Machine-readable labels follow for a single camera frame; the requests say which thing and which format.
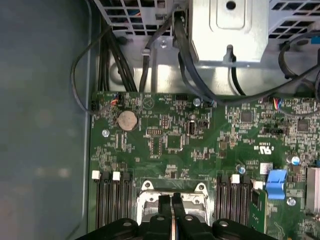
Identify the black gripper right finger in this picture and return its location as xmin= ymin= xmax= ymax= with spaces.
xmin=172 ymin=191 xmax=274 ymax=240

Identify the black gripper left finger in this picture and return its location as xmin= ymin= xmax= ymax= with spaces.
xmin=74 ymin=194 xmax=174 ymax=240

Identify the metal socket cover frame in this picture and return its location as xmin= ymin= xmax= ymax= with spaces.
xmin=137 ymin=190 xmax=210 ymax=225

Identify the RAM slot white latch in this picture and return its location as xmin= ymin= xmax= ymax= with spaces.
xmin=111 ymin=170 xmax=124 ymax=223
xmin=91 ymin=169 xmax=106 ymax=229
xmin=228 ymin=173 xmax=241 ymax=223
xmin=251 ymin=180 xmax=265 ymax=196

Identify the CPU socket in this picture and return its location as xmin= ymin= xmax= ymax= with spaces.
xmin=136 ymin=180 xmax=211 ymax=226

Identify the green RAM stick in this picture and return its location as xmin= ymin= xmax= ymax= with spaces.
xmin=248 ymin=188 xmax=268 ymax=240

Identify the blue plastic clip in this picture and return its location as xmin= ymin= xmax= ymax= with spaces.
xmin=265 ymin=169 xmax=288 ymax=200

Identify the green motherboard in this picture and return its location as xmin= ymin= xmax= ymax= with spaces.
xmin=88 ymin=91 xmax=320 ymax=240

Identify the silver chipset heatsink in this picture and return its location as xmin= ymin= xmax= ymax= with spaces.
xmin=306 ymin=167 xmax=320 ymax=213

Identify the silver internal USB port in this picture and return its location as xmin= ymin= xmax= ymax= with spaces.
xmin=186 ymin=120 xmax=198 ymax=136

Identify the round coin cell battery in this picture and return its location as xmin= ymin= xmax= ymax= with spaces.
xmin=115 ymin=109 xmax=139 ymax=132

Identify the black PC case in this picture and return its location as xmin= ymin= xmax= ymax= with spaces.
xmin=0 ymin=0 xmax=320 ymax=240

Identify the metal drive cage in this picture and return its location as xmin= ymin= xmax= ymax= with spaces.
xmin=92 ymin=0 xmax=318 ymax=68

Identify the coloured fan wire plug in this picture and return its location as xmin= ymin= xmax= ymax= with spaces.
xmin=269 ymin=96 xmax=285 ymax=111
xmin=111 ymin=92 xmax=124 ymax=107

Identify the black wire bundle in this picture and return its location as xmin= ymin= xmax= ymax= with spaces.
xmin=97 ymin=32 xmax=138 ymax=93

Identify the thin black fan wire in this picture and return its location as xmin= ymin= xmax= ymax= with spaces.
xmin=69 ymin=23 xmax=121 ymax=116

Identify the flat black cable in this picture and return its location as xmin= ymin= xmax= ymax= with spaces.
xmin=172 ymin=9 xmax=218 ymax=105

